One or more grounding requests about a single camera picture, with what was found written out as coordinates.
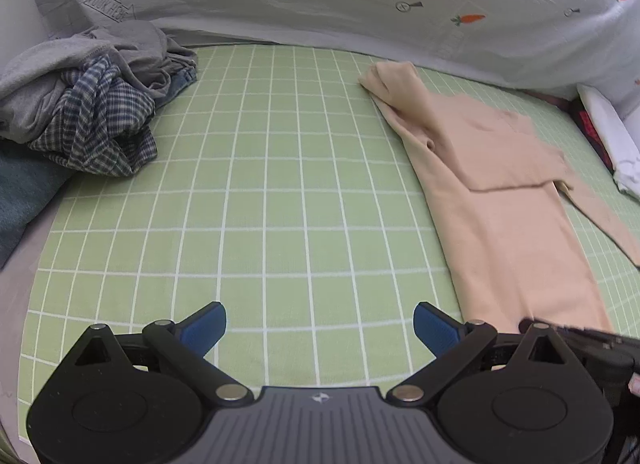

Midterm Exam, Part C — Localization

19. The beige long-sleeve top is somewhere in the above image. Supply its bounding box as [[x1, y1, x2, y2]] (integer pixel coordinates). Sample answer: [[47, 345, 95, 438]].
[[359, 62, 639, 333]]

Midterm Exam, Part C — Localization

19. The green grid cutting mat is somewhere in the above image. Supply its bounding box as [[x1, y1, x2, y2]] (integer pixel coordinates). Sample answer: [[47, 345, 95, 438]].
[[16, 43, 640, 445]]

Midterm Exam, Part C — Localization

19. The white folded garment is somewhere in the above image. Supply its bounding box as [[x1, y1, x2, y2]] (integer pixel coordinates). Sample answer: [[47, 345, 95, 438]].
[[577, 84, 639, 199]]

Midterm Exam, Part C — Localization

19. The blue denim garment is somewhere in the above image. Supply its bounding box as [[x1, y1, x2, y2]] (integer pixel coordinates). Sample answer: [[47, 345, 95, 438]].
[[0, 139, 74, 267]]

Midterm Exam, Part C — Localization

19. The blue plaid shirt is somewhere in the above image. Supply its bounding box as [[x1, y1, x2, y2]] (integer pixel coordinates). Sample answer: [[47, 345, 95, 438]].
[[27, 55, 157, 178]]

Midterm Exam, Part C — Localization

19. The red black garment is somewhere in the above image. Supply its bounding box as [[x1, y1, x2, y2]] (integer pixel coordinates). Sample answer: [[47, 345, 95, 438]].
[[570, 108, 614, 175]]

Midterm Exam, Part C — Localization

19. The grey sweatshirt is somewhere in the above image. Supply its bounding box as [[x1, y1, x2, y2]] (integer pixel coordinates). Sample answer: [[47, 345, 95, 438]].
[[1, 20, 198, 144]]

